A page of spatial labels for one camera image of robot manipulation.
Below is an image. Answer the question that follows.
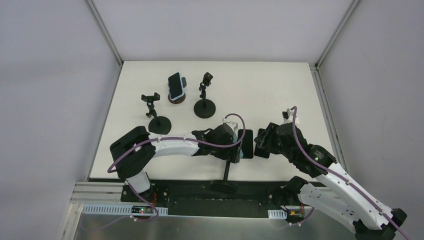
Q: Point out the teal phone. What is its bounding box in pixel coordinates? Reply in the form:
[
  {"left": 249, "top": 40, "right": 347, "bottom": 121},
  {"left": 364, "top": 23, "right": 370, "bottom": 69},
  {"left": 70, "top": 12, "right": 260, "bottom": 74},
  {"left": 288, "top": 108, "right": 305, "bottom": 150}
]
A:
[{"left": 237, "top": 131, "right": 244, "bottom": 160}]

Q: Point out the black phone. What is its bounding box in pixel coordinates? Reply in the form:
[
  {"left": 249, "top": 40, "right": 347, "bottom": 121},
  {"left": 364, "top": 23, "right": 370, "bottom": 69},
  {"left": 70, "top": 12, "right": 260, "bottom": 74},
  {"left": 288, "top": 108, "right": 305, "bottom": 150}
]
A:
[
  {"left": 240, "top": 129, "right": 254, "bottom": 159},
  {"left": 253, "top": 128, "right": 270, "bottom": 159}
]

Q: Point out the black round-base phone stand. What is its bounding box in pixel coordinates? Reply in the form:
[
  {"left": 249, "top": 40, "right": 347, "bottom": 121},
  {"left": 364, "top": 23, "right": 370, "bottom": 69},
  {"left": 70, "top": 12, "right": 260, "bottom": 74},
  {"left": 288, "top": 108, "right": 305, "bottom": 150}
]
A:
[{"left": 193, "top": 72, "right": 216, "bottom": 119}]

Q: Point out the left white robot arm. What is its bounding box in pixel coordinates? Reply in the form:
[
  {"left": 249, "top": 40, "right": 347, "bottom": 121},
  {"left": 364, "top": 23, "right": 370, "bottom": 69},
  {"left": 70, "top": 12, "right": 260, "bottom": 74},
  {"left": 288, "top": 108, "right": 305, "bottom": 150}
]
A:
[{"left": 107, "top": 123, "right": 242, "bottom": 203}]

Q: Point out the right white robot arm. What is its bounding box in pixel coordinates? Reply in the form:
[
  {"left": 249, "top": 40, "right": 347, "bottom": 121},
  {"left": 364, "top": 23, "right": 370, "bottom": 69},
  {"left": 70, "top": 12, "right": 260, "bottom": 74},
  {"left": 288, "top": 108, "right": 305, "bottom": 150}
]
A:
[{"left": 254, "top": 122, "right": 407, "bottom": 240}]

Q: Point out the brown-base phone holder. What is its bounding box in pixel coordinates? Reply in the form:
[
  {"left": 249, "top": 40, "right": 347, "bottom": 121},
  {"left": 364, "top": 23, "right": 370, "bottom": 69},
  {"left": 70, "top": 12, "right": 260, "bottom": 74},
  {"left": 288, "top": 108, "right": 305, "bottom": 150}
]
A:
[{"left": 167, "top": 72, "right": 187, "bottom": 104}]

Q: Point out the blue-cased phone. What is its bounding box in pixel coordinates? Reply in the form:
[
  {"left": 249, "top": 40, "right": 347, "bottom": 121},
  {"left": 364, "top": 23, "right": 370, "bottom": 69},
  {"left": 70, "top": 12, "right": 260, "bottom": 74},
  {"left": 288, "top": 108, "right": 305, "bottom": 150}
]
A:
[{"left": 168, "top": 72, "right": 185, "bottom": 102}]

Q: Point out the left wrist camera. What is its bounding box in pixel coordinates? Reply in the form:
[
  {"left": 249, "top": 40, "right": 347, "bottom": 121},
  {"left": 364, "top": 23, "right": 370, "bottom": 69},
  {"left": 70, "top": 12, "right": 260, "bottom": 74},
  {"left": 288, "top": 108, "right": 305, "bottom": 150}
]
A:
[{"left": 223, "top": 121, "right": 239, "bottom": 135}]

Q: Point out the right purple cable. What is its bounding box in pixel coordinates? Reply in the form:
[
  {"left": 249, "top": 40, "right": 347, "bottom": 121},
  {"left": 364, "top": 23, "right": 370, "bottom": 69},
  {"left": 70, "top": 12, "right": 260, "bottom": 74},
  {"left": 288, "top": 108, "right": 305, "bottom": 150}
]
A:
[{"left": 289, "top": 105, "right": 412, "bottom": 240}]

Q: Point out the purple cable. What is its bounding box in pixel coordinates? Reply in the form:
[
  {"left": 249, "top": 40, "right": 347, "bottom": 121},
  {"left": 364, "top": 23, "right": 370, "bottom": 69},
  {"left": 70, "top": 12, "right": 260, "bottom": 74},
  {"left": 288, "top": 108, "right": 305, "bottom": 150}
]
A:
[
  {"left": 106, "top": 113, "right": 247, "bottom": 220},
  {"left": 289, "top": 105, "right": 412, "bottom": 240}
]

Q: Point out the right white cable duct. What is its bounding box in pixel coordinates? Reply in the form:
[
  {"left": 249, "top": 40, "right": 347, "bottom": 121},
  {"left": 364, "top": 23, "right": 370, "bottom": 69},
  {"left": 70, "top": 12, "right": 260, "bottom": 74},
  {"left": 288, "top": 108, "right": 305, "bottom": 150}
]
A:
[{"left": 267, "top": 209, "right": 288, "bottom": 220}]

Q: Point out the white cable duct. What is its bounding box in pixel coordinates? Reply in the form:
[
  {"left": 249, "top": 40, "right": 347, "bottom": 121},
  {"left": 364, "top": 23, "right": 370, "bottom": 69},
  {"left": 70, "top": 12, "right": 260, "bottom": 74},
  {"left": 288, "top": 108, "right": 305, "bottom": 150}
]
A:
[
  {"left": 267, "top": 209, "right": 288, "bottom": 220},
  {"left": 82, "top": 203, "right": 168, "bottom": 217}
]

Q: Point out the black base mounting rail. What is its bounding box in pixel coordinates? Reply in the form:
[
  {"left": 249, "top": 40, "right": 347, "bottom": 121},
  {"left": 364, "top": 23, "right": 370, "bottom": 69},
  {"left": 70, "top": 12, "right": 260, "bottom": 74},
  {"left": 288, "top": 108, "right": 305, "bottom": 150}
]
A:
[{"left": 120, "top": 178, "right": 329, "bottom": 220}]

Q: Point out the right aluminium frame post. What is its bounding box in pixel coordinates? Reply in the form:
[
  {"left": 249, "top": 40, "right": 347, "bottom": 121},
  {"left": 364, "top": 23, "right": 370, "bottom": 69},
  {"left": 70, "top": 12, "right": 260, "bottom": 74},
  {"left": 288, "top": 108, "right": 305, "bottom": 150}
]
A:
[{"left": 314, "top": 0, "right": 362, "bottom": 71}]

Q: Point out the aluminium frame post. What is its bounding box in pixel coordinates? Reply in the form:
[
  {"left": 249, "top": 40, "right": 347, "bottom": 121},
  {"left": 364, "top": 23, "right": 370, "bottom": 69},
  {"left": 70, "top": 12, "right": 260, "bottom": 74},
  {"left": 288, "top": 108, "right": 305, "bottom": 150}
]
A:
[
  {"left": 314, "top": 0, "right": 362, "bottom": 71},
  {"left": 84, "top": 0, "right": 124, "bottom": 69}
]

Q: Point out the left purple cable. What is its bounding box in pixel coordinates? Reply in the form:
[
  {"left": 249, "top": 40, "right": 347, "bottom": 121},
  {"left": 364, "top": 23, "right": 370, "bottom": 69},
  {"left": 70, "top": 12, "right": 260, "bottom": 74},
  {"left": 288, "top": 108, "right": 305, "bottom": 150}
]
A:
[{"left": 106, "top": 113, "right": 247, "bottom": 220}]

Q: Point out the left white cable duct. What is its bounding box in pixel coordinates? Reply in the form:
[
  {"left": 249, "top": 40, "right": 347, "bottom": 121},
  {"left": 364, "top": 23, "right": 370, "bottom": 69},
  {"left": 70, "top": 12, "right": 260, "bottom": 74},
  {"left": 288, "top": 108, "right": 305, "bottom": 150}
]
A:
[{"left": 82, "top": 203, "right": 168, "bottom": 217}]

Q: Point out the left aluminium frame post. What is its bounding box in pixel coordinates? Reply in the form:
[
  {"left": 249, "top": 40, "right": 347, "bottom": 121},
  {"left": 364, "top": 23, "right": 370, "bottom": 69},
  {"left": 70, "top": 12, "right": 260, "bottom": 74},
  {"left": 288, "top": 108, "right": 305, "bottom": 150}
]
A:
[{"left": 84, "top": 0, "right": 124, "bottom": 69}]

